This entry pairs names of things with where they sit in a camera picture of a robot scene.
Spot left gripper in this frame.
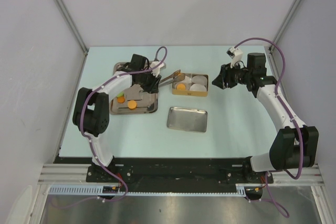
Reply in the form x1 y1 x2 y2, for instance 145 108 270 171
139 68 162 94

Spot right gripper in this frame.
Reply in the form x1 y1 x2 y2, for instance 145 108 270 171
212 60 252 90

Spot steel tongs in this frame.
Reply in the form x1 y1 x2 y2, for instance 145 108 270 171
159 70 185 87

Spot orange cookie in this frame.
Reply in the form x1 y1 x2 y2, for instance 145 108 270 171
117 96 125 103
176 83 186 90
127 100 138 110

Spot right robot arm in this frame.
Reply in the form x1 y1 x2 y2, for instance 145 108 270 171
212 47 319 183

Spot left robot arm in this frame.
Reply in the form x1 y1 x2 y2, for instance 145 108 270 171
72 54 164 182

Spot white paper cup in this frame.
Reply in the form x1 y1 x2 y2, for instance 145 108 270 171
182 76 192 84
191 75 208 86
174 82 190 91
190 83 207 92

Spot steel baking tray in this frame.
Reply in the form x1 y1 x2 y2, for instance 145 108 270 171
110 73 159 115

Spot gold cookie tin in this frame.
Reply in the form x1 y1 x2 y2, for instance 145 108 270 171
172 73 209 97

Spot steel tin lid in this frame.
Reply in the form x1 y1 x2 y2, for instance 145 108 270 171
166 107 208 133

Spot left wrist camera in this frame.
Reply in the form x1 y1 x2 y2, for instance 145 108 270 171
150 61 166 77

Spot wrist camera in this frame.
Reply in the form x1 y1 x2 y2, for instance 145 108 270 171
227 47 243 68
150 61 166 77

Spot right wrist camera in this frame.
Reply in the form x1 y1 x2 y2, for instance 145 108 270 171
227 47 243 68

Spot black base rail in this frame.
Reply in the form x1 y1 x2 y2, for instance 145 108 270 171
55 157 273 193

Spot white cable duct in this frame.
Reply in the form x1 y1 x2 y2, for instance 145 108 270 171
49 185 264 197

